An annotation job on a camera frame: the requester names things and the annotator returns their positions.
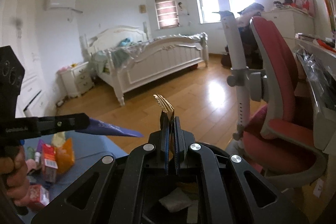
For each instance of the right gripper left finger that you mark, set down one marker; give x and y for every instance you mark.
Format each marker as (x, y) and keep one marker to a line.
(164, 141)

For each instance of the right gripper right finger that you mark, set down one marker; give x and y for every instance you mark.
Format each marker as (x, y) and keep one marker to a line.
(178, 145)

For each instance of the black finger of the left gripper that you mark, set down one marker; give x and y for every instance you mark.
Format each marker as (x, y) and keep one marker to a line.
(56, 124)

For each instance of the yellow box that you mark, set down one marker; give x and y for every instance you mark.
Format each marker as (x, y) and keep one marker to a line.
(165, 106)

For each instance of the blue wrapper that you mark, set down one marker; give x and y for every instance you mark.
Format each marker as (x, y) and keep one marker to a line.
(97, 127)

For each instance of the orange snack packet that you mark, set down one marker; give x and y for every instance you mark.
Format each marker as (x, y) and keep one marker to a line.
(65, 157)

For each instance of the red milk carton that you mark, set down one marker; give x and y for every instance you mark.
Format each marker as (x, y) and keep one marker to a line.
(49, 164)

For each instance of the purple spray bottle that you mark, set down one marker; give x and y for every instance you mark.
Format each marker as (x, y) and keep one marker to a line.
(38, 151)

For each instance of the black trash bin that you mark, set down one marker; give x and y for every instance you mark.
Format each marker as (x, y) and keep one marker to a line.
(195, 202)

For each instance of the person left hand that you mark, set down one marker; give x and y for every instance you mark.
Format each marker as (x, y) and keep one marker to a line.
(17, 183)

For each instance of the round blue table cloth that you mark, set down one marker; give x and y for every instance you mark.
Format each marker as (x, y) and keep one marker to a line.
(83, 194)

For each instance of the white nightstand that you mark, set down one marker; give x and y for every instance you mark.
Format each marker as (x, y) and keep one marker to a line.
(77, 80)

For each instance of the white wardrobe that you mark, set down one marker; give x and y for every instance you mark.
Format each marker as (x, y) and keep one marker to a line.
(18, 30)

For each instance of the red desk chair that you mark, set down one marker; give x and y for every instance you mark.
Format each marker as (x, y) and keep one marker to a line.
(275, 126)

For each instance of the white air conditioner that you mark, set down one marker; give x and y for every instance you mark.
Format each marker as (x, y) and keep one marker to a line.
(62, 4)

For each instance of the left window with blind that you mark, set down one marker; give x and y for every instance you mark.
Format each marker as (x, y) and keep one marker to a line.
(166, 13)

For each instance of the middle window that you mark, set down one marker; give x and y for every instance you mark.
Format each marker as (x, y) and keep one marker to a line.
(208, 11)

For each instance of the white dresser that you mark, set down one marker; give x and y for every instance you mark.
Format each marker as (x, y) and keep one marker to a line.
(290, 22)

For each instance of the white desk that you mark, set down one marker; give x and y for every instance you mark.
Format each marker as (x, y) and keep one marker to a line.
(319, 66)

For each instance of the framed photo of girls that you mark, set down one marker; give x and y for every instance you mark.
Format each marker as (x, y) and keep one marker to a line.
(306, 5)

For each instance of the white bed frame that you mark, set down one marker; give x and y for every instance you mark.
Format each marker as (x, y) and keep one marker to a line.
(126, 59)

